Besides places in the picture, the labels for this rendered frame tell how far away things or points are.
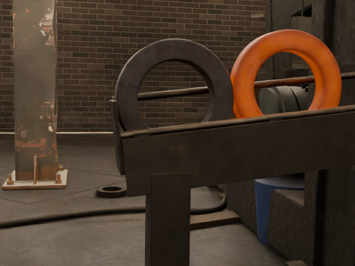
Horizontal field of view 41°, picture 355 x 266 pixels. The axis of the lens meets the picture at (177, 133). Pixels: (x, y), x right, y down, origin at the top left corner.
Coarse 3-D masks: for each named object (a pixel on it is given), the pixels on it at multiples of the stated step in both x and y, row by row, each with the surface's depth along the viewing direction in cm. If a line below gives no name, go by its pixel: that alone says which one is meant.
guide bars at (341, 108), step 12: (324, 108) 75; (336, 108) 75; (348, 108) 76; (228, 120) 72; (240, 120) 72; (252, 120) 72; (264, 120) 73; (276, 120) 73; (120, 132) 69; (132, 132) 69; (144, 132) 69; (156, 132) 70; (168, 132) 70
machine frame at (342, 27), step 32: (320, 0) 145; (352, 0) 134; (320, 32) 145; (352, 32) 134; (352, 64) 132; (352, 96) 132; (320, 192) 149; (352, 192) 129; (320, 224) 150; (352, 224) 129; (320, 256) 151; (352, 256) 129
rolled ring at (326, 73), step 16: (272, 32) 74; (288, 32) 75; (304, 32) 75; (256, 48) 74; (272, 48) 74; (288, 48) 75; (304, 48) 75; (320, 48) 76; (240, 64) 74; (256, 64) 74; (320, 64) 76; (336, 64) 77; (240, 80) 74; (320, 80) 78; (336, 80) 77; (240, 96) 74; (320, 96) 78; (336, 96) 77; (240, 112) 74; (256, 112) 75
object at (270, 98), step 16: (272, 96) 207; (288, 96) 204; (304, 96) 207; (272, 112) 207; (304, 176) 211; (240, 192) 234; (272, 192) 197; (288, 192) 189; (240, 208) 235; (272, 208) 196; (288, 208) 181; (256, 224) 214; (272, 224) 196; (288, 224) 181; (272, 240) 197; (288, 240) 181; (288, 256) 181
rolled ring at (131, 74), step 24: (144, 48) 70; (168, 48) 71; (192, 48) 72; (120, 72) 72; (144, 72) 71; (216, 72) 73; (120, 96) 70; (216, 96) 73; (120, 120) 71; (216, 120) 74
